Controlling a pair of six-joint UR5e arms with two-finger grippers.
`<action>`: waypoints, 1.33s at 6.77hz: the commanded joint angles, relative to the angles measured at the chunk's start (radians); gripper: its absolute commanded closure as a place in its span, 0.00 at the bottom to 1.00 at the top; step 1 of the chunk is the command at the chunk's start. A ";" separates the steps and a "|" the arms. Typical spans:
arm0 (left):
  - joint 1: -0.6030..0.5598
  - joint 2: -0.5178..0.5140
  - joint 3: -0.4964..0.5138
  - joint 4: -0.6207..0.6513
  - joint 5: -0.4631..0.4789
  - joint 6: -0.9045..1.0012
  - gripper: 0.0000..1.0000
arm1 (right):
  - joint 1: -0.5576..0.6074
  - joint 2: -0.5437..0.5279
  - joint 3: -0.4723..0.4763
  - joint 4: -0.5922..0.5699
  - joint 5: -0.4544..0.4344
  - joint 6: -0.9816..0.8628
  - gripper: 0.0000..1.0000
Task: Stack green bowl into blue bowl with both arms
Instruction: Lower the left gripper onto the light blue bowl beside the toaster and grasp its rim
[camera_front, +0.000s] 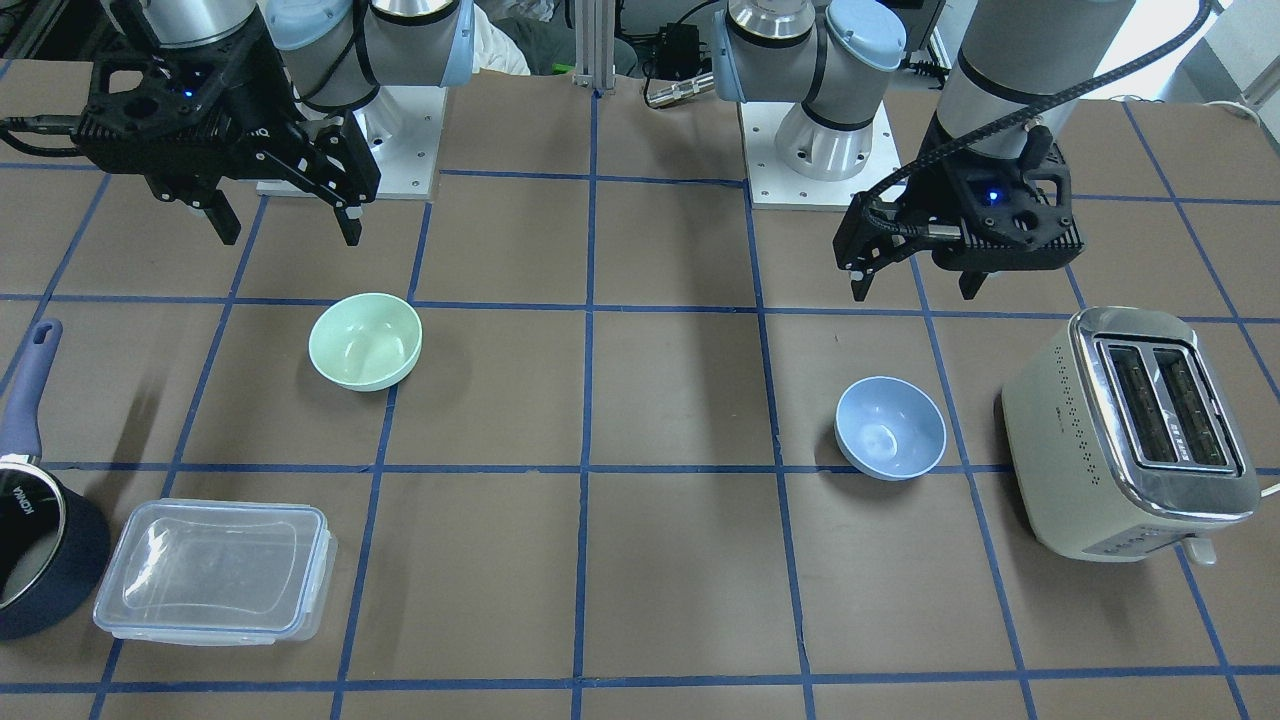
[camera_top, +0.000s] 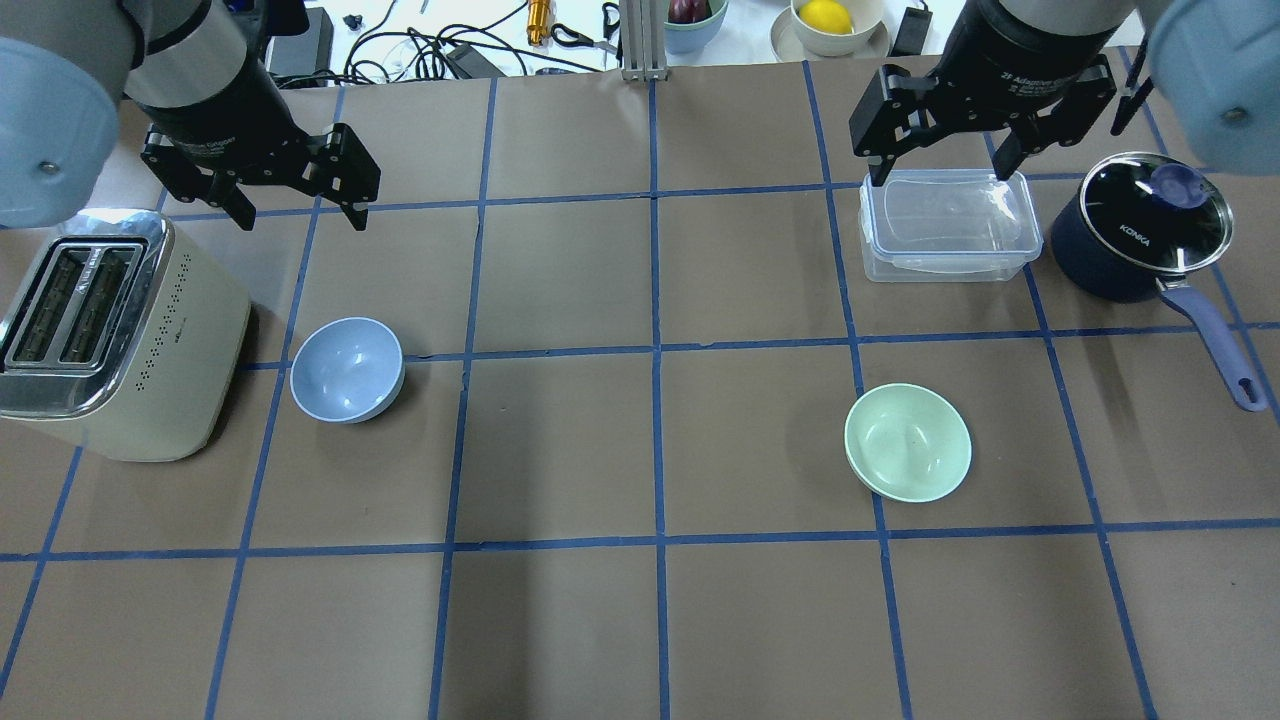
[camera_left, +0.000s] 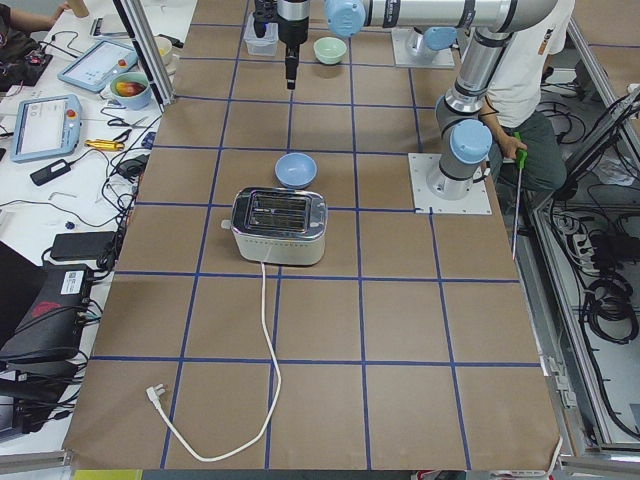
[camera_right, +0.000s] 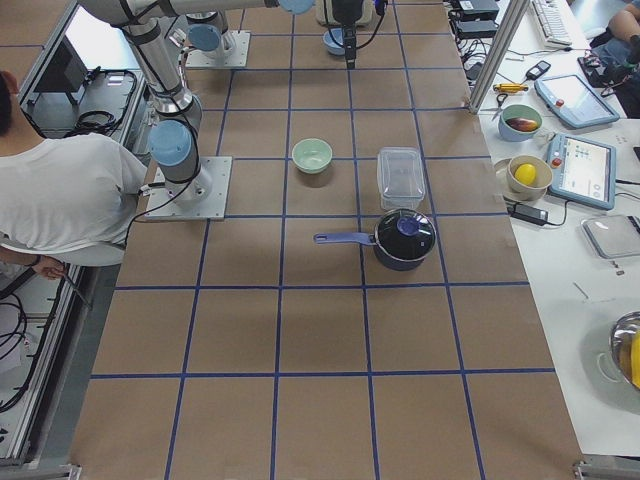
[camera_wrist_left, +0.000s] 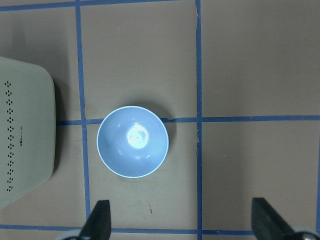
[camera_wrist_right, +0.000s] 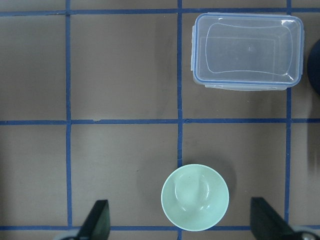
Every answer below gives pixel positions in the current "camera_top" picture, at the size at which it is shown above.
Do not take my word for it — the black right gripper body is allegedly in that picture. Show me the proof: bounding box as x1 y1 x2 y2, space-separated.
906 1 1126 147

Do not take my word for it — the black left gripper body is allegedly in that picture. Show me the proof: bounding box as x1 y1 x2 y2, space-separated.
124 29 324 197

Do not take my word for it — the green bowl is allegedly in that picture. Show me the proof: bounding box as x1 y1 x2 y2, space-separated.
844 383 974 503

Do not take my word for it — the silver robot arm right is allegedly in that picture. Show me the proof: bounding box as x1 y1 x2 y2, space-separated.
849 1 1279 186

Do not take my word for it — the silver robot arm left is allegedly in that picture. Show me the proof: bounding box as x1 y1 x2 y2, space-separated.
1 1 381 231

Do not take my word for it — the beige bowl with lemon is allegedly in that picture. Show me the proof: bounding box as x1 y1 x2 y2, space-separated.
771 1 890 61

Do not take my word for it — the blue bowl with fruit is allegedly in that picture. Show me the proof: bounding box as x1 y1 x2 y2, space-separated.
664 0 730 55

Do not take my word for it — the black power adapter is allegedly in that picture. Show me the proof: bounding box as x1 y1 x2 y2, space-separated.
265 6 333 87

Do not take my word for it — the clear plastic food container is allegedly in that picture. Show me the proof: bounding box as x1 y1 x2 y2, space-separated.
859 169 1044 283

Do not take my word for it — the dark blue saucepan with lid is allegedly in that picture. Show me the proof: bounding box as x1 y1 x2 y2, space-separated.
1047 151 1268 413

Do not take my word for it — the cream silver toaster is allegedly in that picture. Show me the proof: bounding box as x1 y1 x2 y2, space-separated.
1 208 252 462

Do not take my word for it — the orange handled screwdriver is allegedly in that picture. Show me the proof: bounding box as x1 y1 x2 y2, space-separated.
526 0 553 47

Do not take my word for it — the aluminium frame post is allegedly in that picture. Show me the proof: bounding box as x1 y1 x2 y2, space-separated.
617 0 669 82

